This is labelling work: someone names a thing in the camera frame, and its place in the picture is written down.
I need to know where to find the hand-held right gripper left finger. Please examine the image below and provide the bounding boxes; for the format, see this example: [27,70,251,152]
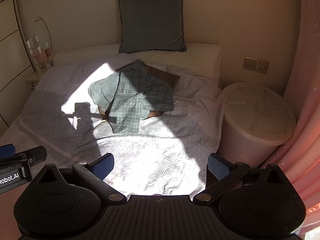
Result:
[32,153,127,203]

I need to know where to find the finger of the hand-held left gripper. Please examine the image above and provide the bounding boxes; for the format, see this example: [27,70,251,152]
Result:
[0,144,16,158]
[15,146,47,165]

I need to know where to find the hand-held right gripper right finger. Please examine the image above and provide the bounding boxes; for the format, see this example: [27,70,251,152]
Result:
[194,153,290,202]

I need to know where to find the grey checked shorts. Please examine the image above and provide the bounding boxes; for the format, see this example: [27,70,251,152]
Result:
[89,59,175,134]

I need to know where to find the grey herringbone bedspread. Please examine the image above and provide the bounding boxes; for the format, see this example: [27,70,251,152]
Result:
[0,55,225,197]

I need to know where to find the white round lidded bin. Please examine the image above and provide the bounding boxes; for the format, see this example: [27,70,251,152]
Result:
[219,82,297,170]

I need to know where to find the white bedside table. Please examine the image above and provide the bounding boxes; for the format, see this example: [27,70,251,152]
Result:
[25,64,54,90]

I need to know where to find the cream wardrobe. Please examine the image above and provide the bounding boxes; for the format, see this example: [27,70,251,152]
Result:
[0,0,34,132]

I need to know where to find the small white cosmetics shelf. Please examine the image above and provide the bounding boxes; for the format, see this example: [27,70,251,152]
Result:
[26,38,55,68]

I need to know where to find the white pillow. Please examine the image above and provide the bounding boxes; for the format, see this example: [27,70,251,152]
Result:
[54,44,222,83]

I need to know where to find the pink curtain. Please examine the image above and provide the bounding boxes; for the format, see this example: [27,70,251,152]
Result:
[282,0,320,240]

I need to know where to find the oval mirror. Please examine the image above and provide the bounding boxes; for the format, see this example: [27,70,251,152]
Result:
[34,17,53,50]

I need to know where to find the grey square cushion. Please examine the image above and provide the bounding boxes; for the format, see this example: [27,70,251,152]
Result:
[116,0,187,54]

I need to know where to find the beige wall switch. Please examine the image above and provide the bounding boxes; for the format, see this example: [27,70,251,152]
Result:
[244,56,258,70]

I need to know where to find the beige wall socket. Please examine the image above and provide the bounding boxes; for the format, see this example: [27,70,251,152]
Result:
[257,59,269,74]

